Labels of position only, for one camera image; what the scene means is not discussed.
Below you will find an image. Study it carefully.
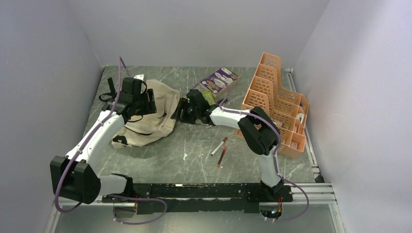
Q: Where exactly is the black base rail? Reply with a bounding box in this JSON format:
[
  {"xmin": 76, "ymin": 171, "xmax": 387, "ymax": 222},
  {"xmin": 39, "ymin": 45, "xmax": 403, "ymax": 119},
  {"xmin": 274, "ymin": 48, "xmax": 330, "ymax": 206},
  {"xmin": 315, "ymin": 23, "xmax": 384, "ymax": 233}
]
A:
[{"xmin": 102, "ymin": 183, "xmax": 293, "ymax": 215}]

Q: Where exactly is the white red marker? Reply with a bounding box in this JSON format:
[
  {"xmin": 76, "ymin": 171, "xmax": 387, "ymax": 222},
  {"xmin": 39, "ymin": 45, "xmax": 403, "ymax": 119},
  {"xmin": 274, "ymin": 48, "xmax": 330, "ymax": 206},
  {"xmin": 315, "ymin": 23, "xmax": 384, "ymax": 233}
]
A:
[{"xmin": 210, "ymin": 137, "xmax": 228, "ymax": 156}]

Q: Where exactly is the purple cable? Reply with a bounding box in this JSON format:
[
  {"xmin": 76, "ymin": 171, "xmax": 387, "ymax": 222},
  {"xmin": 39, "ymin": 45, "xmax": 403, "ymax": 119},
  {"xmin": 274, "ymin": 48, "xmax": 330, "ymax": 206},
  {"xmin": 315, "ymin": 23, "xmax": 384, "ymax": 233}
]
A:
[
  {"xmin": 54, "ymin": 57, "xmax": 168, "ymax": 225},
  {"xmin": 191, "ymin": 80, "xmax": 310, "ymax": 223}
]

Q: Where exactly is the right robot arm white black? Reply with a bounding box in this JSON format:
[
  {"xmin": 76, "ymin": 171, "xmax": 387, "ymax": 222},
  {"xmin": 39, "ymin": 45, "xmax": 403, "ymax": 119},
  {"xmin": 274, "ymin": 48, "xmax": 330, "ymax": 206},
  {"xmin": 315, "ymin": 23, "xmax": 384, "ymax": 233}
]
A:
[{"xmin": 172, "ymin": 89, "xmax": 284, "ymax": 201}]

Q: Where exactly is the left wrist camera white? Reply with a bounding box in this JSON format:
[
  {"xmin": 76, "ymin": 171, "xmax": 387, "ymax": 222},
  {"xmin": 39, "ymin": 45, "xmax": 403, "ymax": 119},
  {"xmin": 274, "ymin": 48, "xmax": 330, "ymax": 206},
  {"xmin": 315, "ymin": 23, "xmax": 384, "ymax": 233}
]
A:
[{"xmin": 133, "ymin": 74, "xmax": 145, "ymax": 82}]

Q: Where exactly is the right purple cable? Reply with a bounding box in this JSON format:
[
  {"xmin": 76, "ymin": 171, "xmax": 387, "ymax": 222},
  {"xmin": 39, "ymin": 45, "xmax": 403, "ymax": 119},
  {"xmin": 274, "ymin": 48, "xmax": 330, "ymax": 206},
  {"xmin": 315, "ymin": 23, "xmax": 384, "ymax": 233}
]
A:
[{"xmin": 191, "ymin": 80, "xmax": 310, "ymax": 223}]

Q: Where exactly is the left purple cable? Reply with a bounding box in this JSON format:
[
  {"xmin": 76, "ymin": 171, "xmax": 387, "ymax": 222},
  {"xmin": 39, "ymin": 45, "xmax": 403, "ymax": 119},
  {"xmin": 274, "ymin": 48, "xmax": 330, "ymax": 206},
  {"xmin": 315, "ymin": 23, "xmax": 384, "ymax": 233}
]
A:
[{"xmin": 54, "ymin": 57, "xmax": 168, "ymax": 225}]

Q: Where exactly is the purple book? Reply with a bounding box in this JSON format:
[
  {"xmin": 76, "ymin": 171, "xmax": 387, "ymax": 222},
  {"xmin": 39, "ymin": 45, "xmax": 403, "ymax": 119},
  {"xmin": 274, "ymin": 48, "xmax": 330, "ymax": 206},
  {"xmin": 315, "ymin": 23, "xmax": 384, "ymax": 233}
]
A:
[{"xmin": 198, "ymin": 67, "xmax": 240, "ymax": 98}]

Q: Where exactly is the red pen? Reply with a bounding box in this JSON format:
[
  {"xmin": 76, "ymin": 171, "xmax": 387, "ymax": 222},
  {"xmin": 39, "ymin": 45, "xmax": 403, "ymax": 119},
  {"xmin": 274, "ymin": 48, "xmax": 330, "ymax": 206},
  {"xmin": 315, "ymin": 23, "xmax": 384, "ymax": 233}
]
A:
[{"xmin": 216, "ymin": 145, "xmax": 227, "ymax": 167}]

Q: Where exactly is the beige canvas backpack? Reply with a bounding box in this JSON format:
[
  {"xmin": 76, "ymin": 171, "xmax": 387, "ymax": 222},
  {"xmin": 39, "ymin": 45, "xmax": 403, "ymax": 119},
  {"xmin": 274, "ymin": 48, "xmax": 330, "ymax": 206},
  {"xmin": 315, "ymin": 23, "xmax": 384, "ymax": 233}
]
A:
[{"xmin": 111, "ymin": 79, "xmax": 180, "ymax": 149}]

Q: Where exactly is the orange plastic file organizer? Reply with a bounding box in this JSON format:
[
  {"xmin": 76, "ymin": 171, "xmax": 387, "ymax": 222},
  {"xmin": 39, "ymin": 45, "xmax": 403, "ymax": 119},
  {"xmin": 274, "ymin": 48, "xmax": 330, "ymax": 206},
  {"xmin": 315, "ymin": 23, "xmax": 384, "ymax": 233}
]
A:
[{"xmin": 241, "ymin": 52, "xmax": 309, "ymax": 159}]

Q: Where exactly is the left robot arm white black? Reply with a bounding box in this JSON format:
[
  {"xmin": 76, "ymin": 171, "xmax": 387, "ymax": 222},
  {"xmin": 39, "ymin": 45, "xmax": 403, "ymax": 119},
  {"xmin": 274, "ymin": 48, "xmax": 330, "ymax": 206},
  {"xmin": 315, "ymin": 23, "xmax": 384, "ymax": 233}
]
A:
[{"xmin": 50, "ymin": 77, "xmax": 156, "ymax": 204}]

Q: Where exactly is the green book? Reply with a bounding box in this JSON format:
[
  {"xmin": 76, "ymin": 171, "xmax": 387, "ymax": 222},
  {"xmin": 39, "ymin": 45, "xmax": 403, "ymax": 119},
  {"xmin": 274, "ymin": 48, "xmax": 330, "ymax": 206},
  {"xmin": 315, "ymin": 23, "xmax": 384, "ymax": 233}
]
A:
[{"xmin": 202, "ymin": 90, "xmax": 216, "ymax": 105}]

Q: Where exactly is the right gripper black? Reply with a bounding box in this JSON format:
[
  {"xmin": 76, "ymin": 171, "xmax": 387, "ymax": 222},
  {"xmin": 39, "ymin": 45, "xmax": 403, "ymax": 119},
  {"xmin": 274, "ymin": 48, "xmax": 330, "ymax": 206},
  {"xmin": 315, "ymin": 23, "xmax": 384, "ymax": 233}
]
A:
[{"xmin": 171, "ymin": 98, "xmax": 200, "ymax": 124}]

